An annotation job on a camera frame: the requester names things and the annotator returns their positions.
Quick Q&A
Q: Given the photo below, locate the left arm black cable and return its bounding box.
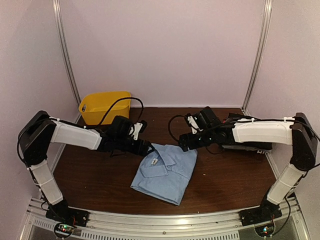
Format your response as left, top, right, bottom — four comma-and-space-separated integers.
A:
97, 96, 145, 126

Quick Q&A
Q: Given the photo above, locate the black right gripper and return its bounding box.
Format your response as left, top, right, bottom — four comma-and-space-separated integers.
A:
179, 128, 216, 152

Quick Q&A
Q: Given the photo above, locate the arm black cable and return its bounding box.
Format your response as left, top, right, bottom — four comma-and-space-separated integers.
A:
97, 96, 145, 126
167, 114, 188, 143

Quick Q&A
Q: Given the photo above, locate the yellow plastic basket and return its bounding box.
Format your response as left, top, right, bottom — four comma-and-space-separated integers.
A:
78, 91, 131, 126

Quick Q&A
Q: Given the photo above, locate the light blue long sleeve shirt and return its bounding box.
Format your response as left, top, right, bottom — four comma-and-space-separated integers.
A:
130, 143, 198, 206

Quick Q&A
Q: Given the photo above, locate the right aluminium frame post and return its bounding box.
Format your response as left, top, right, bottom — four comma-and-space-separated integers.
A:
241, 0, 273, 115

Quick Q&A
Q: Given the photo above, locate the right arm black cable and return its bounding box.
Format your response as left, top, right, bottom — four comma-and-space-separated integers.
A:
167, 114, 188, 143

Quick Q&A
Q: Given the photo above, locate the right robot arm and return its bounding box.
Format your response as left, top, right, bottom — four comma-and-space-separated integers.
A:
177, 106, 320, 221

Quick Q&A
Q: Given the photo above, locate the black shirt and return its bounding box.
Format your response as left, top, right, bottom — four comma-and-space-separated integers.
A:
220, 113, 273, 152

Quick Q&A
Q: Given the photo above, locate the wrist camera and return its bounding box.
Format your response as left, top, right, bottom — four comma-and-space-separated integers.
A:
186, 114, 202, 134
130, 120, 148, 141

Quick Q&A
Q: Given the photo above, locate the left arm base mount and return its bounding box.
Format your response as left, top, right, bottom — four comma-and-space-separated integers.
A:
45, 206, 89, 227

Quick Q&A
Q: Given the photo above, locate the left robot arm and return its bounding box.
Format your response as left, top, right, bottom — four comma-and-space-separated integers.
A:
16, 110, 155, 222

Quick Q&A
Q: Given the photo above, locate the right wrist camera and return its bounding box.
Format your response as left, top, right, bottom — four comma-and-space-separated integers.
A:
186, 114, 202, 134

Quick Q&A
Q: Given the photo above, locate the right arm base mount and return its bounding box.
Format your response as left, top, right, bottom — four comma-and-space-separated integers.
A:
239, 206, 282, 227

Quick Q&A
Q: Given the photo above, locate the aluminium front rail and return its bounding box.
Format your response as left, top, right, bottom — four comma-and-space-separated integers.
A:
18, 197, 310, 240

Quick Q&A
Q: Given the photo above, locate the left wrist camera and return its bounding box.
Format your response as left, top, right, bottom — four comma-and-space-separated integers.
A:
130, 120, 148, 141

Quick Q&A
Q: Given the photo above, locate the left aluminium frame post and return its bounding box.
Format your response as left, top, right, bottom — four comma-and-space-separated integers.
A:
52, 0, 82, 103

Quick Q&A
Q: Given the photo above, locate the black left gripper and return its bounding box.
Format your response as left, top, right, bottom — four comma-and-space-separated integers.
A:
115, 135, 155, 157

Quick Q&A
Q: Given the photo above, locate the grey shirt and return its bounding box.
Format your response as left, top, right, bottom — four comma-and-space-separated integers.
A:
224, 147, 272, 154

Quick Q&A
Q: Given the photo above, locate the aluminium frame post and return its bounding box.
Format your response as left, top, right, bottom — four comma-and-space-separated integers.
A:
241, 0, 273, 115
52, 0, 82, 103

